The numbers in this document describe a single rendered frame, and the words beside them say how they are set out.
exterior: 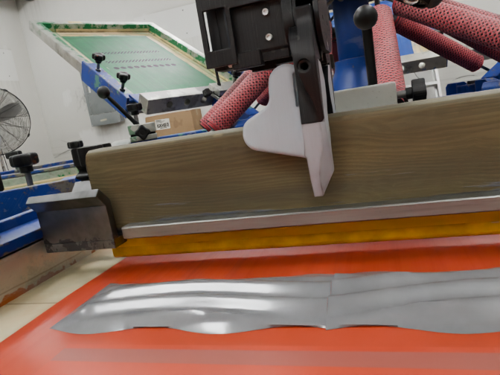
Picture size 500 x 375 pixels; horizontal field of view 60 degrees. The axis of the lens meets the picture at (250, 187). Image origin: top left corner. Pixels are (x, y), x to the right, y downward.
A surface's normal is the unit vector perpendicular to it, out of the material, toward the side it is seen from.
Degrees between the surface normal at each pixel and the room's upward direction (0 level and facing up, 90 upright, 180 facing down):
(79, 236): 90
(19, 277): 90
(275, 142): 82
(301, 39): 72
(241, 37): 90
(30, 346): 0
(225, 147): 90
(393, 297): 34
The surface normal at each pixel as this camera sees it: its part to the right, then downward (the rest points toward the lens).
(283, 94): -0.29, 0.07
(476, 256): -0.16, -0.97
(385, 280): -0.14, -0.71
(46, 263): 0.95, -0.10
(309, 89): -0.23, 0.40
